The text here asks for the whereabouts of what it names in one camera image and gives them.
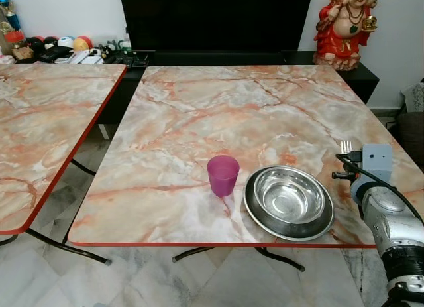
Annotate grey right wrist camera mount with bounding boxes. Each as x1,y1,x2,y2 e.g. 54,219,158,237
361,143,394,188

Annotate dark brown sofa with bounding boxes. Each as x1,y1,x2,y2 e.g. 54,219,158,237
397,111,424,166

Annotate white and blue ball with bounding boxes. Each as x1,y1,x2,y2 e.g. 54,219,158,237
58,35,76,50

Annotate purple plastic cup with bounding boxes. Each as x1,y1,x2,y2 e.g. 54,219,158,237
207,154,241,198

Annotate gold trophy with blue ball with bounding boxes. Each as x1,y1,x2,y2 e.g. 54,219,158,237
0,0,21,33

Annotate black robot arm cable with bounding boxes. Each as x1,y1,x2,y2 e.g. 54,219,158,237
335,152,424,223

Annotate black telephone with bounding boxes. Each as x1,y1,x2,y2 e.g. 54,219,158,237
36,46,74,63

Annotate jar with red lid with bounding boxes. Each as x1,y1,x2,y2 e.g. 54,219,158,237
5,30,34,62

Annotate large black television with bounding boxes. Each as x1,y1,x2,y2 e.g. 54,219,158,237
119,0,314,54

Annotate stainless steel bowl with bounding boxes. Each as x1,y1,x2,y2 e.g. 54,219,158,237
242,164,336,243

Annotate small white box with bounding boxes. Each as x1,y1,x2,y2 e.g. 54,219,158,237
70,49,104,64

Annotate black round plush toy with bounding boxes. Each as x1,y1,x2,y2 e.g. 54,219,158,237
26,36,58,53

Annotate red laughing Buddha statue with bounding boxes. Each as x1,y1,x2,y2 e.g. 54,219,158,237
312,0,379,71

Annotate black metal table leg frame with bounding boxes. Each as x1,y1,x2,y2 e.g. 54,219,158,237
173,245,306,272
0,157,113,265

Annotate grey patterned cushion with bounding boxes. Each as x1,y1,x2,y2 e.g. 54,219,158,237
402,81,424,114

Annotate orange and yellow ball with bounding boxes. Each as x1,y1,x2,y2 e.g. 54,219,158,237
73,34,94,52

